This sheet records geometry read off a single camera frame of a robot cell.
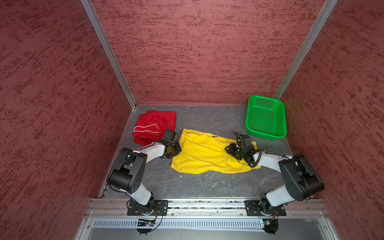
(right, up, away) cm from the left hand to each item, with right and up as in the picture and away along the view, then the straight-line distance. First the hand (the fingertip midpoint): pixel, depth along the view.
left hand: (180, 153), depth 94 cm
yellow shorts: (+13, +1, -1) cm, 13 cm away
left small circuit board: (-14, -30, -22) cm, 40 cm away
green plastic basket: (+65, +23, +20) cm, 72 cm away
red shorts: (-21, +17, +9) cm, 28 cm away
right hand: (+29, +1, 0) cm, 29 cm away
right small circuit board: (+47, -30, -23) cm, 61 cm away
